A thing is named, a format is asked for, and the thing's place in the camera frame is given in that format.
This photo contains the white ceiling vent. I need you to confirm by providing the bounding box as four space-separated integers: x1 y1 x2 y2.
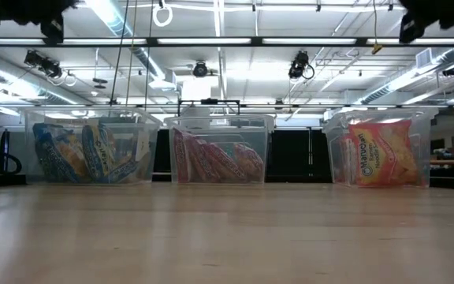
415 47 444 69

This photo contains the white LED light strip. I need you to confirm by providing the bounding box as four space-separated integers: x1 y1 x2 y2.
367 38 454 45
0 38 43 45
61 38 148 45
262 38 357 45
157 38 252 45

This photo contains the black round pendant lamp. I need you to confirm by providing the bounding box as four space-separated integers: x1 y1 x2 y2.
91 77 110 91

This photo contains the clear plastic bin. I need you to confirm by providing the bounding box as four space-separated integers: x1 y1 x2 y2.
22 105 164 186
322 108 440 189
163 114 276 185

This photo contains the black low bench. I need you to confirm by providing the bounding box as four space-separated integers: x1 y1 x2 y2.
0 173 28 189

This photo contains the black room partition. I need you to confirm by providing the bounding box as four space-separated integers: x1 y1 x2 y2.
151 128 333 184

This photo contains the yellow hanging cord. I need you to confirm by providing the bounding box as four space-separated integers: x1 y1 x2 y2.
371 0 384 55

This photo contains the silver air duct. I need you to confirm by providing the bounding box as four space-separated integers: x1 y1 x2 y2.
359 46 454 106
84 0 179 90
0 47 79 106

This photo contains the black hanging cable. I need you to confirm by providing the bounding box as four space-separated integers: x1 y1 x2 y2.
108 0 130 107

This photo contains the tan hanging cord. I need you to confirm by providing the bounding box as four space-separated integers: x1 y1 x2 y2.
125 0 138 107

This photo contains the white hanging cable ring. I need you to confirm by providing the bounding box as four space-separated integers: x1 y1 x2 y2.
151 2 174 28

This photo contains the black upright post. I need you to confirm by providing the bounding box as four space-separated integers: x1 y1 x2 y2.
0 129 11 174

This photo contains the black overhead frame beam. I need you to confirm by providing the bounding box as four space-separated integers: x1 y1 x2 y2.
0 35 454 48

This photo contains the black metal stand frame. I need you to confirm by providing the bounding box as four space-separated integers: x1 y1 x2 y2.
177 97 241 129

